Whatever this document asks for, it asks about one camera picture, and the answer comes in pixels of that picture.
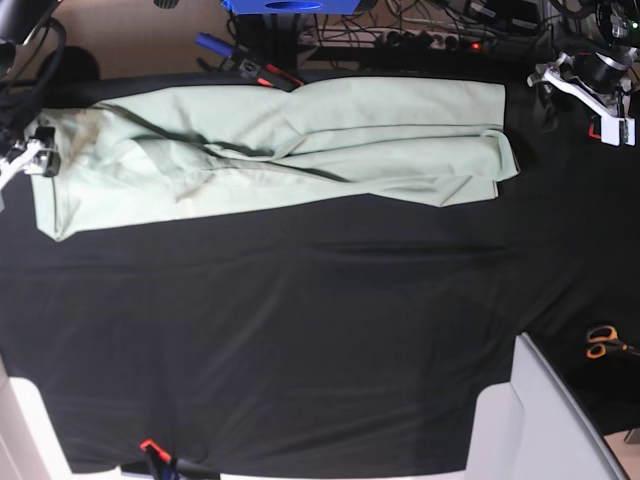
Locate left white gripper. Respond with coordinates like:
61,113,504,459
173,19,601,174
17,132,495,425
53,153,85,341
527,52,636,146

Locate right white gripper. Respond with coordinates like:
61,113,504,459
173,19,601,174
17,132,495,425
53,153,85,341
1,126,61,190

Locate light green T-shirt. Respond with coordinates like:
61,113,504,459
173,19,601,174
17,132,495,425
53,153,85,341
32,77,519,241

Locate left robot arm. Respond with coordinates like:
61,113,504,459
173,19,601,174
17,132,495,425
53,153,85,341
527,1,639,147

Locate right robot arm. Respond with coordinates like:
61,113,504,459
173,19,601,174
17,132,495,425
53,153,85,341
1,0,67,188

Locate red black clamp right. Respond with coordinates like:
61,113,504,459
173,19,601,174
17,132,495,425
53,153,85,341
588,116,601,141

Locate red black clamp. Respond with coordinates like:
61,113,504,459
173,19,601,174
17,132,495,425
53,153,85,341
588,116,601,141
139,439,221,480
238,59,304,92

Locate white power strip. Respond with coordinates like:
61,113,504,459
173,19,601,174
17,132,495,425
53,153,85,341
374,30,459,50

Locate blue box top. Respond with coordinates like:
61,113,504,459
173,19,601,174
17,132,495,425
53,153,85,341
222,0,360,15

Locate red black clamp top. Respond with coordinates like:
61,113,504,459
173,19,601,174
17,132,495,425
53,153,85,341
238,59,304,92

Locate white foam block right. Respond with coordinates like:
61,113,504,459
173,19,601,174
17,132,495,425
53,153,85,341
464,333,628,480

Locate white foam block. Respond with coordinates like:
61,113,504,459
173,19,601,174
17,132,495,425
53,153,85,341
1,369,122,480
464,333,628,480

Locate white foam block left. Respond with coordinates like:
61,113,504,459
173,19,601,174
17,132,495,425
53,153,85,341
1,369,122,480

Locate black table cloth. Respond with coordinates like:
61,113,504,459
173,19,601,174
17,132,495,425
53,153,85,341
1,84,639,478

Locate red black clamp bottom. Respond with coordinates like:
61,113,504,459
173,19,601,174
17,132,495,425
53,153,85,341
139,439,221,480

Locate blue handled tool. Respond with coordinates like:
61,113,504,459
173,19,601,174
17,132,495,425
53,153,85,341
195,33,235,59

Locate orange handled scissors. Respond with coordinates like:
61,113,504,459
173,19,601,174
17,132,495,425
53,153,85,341
585,325,639,360

